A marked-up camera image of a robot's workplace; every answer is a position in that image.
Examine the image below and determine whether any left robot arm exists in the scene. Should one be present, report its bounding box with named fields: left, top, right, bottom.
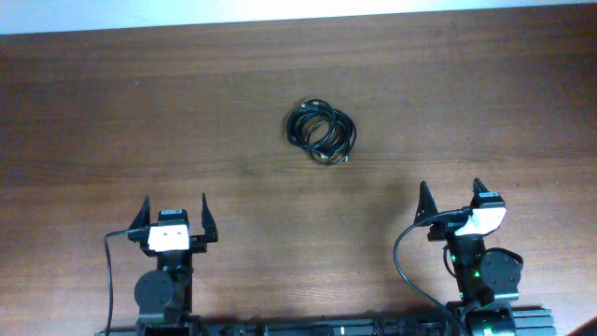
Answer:
left=127, top=196, right=218, bottom=335

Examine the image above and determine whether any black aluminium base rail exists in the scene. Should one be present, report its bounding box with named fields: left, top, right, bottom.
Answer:
left=95, top=306, right=556, bottom=336

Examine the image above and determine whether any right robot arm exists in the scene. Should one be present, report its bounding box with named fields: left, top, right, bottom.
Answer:
left=414, top=178, right=523, bottom=335

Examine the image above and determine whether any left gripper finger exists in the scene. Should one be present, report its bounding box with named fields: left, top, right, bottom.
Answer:
left=201, top=193, right=218, bottom=237
left=129, top=196, right=150, bottom=230

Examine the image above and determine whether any thick black usb cable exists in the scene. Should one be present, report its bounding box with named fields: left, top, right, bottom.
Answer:
left=285, top=98, right=344, bottom=158

